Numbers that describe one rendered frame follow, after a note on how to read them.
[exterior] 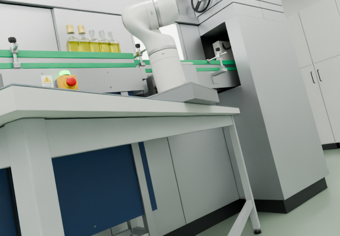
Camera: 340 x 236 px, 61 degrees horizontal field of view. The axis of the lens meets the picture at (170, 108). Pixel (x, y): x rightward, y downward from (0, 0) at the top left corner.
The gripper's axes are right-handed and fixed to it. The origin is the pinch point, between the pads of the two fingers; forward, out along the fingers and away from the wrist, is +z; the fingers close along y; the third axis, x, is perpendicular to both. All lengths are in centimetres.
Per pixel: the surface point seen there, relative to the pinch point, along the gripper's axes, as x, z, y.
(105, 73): -1.0, 8.0, 31.9
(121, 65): -3.3, 3.4, 21.7
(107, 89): -0.9, 15.7, 33.1
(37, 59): -2, 0, 61
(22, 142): 77, 41, 84
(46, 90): 81, 35, 81
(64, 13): -29, -36, 36
